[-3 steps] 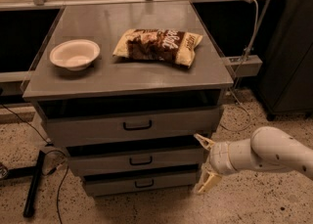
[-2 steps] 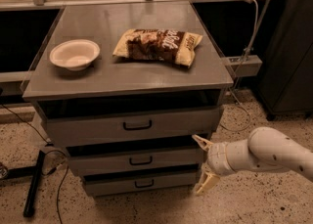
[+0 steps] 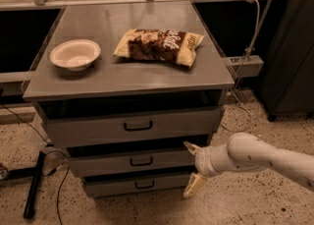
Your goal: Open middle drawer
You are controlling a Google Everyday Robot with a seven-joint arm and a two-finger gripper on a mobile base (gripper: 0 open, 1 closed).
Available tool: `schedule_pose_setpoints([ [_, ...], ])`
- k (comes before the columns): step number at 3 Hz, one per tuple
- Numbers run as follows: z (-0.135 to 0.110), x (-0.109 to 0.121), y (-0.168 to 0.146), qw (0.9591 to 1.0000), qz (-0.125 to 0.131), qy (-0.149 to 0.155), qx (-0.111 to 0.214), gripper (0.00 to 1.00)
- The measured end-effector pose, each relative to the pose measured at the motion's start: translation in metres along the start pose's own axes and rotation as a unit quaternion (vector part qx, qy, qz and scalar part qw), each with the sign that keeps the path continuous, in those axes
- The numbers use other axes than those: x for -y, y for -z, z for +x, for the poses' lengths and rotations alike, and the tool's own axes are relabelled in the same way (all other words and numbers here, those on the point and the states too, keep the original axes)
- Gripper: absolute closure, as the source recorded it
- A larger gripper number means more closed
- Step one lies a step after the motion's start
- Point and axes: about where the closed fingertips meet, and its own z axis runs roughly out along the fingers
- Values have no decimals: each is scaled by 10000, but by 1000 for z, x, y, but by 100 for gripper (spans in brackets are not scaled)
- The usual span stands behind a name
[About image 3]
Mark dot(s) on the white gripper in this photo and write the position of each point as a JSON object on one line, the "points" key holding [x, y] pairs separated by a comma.
{"points": [[203, 162]]}

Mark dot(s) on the grey drawer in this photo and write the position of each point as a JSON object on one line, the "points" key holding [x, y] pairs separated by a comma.
{"points": [[133, 161], [152, 182], [141, 126]]}

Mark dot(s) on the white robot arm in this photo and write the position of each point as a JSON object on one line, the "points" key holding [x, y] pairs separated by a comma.
{"points": [[246, 153]]}

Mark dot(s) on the grey top drawer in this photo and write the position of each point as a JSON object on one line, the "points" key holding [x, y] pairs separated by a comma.
{"points": [[141, 126]]}

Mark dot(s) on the grey bottom drawer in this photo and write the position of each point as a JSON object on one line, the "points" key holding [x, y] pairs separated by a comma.
{"points": [[152, 182]]}

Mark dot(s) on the grey drawer cabinet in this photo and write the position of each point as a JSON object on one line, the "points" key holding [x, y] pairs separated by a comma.
{"points": [[115, 86]]}

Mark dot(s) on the yellow brown chip bag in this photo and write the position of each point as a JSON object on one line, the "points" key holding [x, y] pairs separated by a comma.
{"points": [[166, 45]]}

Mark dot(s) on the dark cabinet on wheels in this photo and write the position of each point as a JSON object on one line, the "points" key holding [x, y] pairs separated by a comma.
{"points": [[286, 84]]}

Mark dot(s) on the black floor stand leg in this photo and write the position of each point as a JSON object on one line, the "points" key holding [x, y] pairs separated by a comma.
{"points": [[34, 173]]}

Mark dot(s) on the white paper bowl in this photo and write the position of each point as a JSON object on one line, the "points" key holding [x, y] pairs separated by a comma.
{"points": [[75, 55]]}

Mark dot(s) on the metal pole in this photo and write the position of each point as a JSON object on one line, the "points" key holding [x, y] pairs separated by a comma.
{"points": [[249, 49]]}

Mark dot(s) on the grey metal bracket box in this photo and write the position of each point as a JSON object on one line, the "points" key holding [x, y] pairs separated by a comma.
{"points": [[239, 68]]}

